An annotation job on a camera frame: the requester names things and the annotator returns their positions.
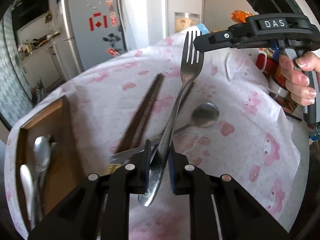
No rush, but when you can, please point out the person right hand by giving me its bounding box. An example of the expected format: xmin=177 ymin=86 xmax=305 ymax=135
xmin=279 ymin=51 xmax=319 ymax=106

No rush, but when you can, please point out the pink floral tablecloth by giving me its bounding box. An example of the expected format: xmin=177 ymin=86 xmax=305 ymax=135
xmin=4 ymin=33 xmax=309 ymax=237

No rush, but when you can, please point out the patterned sliding door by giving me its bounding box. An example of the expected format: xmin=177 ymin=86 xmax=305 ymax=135
xmin=0 ymin=9 xmax=33 ymax=127

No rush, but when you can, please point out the silver refrigerator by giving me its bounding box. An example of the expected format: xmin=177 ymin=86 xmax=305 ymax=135
xmin=58 ymin=0 xmax=127 ymax=72

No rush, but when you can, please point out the red white mug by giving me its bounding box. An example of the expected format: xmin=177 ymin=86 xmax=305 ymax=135
xmin=256 ymin=50 xmax=289 ymax=98

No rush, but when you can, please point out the white kitchen cabinet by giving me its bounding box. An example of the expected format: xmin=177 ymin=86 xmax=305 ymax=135
xmin=16 ymin=14 xmax=66 ymax=92

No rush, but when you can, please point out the brown wooden tray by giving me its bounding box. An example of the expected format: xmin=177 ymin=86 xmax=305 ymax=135
xmin=14 ymin=96 xmax=85 ymax=231

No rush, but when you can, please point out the metal spoon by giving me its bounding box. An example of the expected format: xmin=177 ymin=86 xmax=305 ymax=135
xmin=173 ymin=102 xmax=220 ymax=135
xmin=33 ymin=136 xmax=52 ymax=224

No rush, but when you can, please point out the clear food jar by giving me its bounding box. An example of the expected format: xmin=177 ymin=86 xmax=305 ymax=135
xmin=175 ymin=12 xmax=200 ymax=33

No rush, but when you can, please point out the orange snack wrapper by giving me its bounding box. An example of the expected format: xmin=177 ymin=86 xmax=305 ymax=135
xmin=231 ymin=10 xmax=253 ymax=23

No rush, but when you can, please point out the metal utensil handle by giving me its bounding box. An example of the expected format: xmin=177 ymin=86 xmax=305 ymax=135
xmin=20 ymin=164 xmax=36 ymax=230

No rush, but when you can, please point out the metal fork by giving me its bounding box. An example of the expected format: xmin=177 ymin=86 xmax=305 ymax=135
xmin=138 ymin=31 xmax=204 ymax=207

